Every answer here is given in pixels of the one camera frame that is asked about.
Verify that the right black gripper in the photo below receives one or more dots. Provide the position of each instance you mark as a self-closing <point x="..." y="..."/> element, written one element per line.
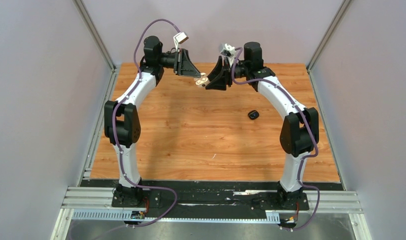
<point x="221" y="76"/>

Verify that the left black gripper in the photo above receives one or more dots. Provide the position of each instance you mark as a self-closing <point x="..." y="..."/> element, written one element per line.
<point x="183" y="66"/>

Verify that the white earbud charging case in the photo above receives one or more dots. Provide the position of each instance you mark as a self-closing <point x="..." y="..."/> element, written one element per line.
<point x="202" y="80"/>

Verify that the black earbud charging case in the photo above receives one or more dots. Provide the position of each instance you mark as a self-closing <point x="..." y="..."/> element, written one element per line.
<point x="254" y="114"/>

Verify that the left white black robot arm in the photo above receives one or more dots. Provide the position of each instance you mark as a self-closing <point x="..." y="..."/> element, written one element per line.
<point x="121" y="121"/>

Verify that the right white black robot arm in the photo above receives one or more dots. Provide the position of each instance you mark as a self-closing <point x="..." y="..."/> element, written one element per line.
<point x="299" y="134"/>

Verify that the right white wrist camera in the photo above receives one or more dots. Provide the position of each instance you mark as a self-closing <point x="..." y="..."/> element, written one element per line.
<point x="228" y="51"/>

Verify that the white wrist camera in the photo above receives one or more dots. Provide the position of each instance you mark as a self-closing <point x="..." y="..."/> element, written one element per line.
<point x="228" y="51"/>
<point x="179" y="38"/>

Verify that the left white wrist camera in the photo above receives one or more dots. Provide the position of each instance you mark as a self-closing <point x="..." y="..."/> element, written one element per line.
<point x="179" y="38"/>

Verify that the left aluminium corner post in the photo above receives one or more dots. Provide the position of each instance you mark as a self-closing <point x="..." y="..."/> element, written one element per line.
<point x="85" y="15"/>

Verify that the aluminium corner post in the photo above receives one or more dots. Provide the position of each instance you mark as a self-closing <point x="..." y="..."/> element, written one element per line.
<point x="85" y="15"/>
<point x="339" y="15"/>

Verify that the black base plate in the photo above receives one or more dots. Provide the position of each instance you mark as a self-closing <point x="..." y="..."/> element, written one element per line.
<point x="205" y="199"/>

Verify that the right aluminium corner post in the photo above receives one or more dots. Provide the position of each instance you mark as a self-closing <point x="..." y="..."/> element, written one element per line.
<point x="339" y="15"/>

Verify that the aluminium frame rail front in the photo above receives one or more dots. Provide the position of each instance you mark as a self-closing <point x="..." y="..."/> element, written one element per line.
<point x="331" y="201"/>

